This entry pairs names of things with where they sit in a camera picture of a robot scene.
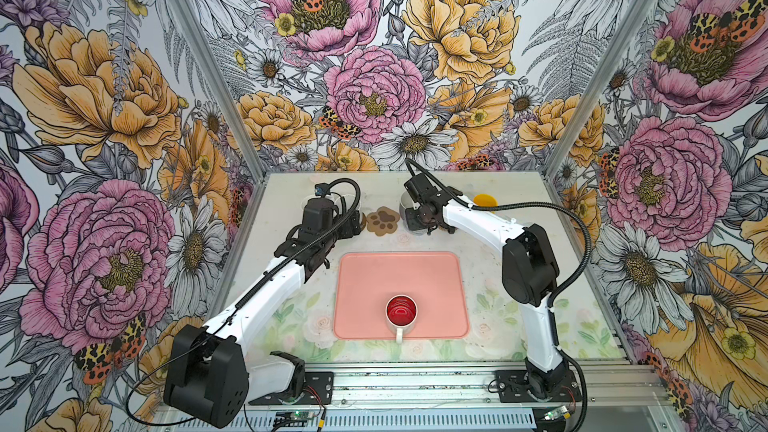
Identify white lavender mug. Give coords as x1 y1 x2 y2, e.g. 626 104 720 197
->
399 192 422 234

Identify brown paw shaped coaster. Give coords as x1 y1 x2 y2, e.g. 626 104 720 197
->
366 206 401 237

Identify yellow mug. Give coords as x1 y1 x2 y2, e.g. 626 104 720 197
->
472 193 499 207

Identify red inside mug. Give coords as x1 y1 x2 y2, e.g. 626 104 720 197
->
385 295 418 344

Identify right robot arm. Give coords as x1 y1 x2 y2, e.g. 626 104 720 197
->
404 172 568 401

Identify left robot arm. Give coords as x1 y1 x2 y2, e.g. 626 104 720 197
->
163 193 361 428

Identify pink silicone tray mat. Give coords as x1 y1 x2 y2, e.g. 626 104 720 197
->
333 252 470 342

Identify left circuit board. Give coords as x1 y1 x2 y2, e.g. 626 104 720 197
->
271 411 320 432

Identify circuit board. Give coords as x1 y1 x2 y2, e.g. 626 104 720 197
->
542 405 570 421
271 411 320 432

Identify right circuit board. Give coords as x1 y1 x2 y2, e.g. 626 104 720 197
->
542 405 570 421

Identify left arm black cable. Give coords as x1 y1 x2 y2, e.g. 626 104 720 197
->
124 177 363 427

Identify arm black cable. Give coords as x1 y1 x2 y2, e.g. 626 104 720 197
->
124 177 363 427
404 158 594 432

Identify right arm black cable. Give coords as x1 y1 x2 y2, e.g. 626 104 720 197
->
404 158 594 432

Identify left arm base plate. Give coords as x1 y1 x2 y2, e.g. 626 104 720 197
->
248 372 334 406

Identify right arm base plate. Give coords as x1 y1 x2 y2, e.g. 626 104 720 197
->
491 369 582 403

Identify aluminium front rail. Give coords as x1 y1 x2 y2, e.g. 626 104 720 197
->
155 362 673 415

